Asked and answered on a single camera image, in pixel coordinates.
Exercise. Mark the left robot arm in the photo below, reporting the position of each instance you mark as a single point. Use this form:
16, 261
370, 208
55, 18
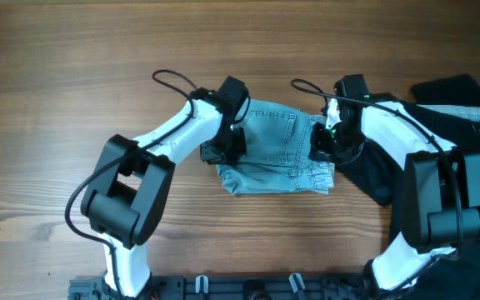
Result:
124, 198

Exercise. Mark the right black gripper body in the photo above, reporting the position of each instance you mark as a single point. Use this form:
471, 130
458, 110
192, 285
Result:
335, 142

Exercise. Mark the black shorts pile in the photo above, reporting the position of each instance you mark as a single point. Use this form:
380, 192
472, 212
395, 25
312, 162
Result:
449, 107

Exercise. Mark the light blue denim shorts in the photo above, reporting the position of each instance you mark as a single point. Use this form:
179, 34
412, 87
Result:
277, 153

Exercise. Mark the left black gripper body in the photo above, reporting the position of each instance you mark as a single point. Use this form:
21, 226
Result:
225, 145

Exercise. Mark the left white rail clip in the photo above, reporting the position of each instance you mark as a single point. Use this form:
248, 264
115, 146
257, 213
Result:
202, 284

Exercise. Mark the white rail clip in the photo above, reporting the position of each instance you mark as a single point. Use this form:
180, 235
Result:
202, 284
296, 282

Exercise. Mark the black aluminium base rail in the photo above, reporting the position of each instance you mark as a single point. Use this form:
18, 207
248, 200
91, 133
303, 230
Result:
328, 287

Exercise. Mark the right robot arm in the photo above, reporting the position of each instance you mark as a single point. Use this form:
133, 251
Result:
431, 180

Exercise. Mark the right white rail clip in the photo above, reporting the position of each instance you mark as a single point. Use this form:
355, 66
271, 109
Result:
296, 282

